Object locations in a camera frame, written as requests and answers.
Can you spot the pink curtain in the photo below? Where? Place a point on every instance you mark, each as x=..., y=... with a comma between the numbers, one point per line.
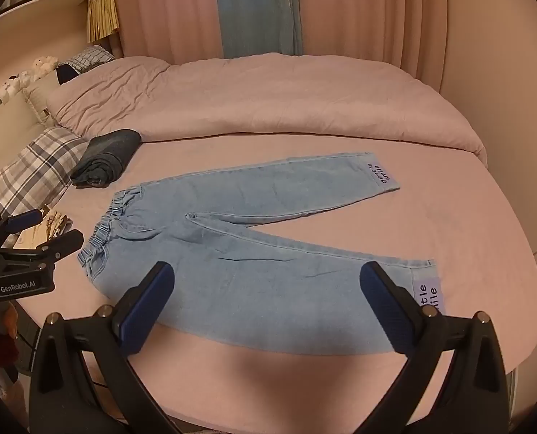
x=368, y=18
x=169, y=13

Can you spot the cream headboard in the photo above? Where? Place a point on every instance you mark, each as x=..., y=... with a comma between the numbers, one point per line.
x=4, y=122

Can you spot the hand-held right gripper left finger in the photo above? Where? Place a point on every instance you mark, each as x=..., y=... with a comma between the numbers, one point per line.
x=147, y=307

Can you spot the cream frilled pillow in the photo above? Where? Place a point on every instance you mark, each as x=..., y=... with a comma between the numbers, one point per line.
x=42, y=92

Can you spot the light blue denim pants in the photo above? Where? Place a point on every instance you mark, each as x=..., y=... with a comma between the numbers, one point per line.
x=250, y=271

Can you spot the blue curtain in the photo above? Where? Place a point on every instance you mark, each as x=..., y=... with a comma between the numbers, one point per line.
x=255, y=9

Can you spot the beige patterned cloth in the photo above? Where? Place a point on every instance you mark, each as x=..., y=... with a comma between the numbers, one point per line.
x=56, y=224

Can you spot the pink duvet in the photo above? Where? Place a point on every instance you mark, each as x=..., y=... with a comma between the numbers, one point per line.
x=273, y=99

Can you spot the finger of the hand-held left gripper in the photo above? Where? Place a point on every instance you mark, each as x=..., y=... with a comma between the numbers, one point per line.
x=18, y=220
x=60, y=243

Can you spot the person's left hand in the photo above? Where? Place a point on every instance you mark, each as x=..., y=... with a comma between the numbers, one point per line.
x=12, y=323

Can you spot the white and black plush toy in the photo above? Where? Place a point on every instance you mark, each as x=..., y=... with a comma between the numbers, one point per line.
x=11, y=87

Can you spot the grey plaid pillow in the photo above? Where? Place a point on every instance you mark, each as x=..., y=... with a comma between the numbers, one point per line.
x=29, y=167

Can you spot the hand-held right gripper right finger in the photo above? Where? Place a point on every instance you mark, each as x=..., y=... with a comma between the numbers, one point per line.
x=386, y=307

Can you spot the yellow fringed cloth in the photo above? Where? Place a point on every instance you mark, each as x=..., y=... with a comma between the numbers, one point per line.
x=102, y=16

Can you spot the blue checked pillow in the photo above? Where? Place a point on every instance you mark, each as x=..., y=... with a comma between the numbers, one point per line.
x=90, y=58

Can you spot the dark folded cloth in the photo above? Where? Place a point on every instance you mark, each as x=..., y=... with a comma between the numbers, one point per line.
x=108, y=153

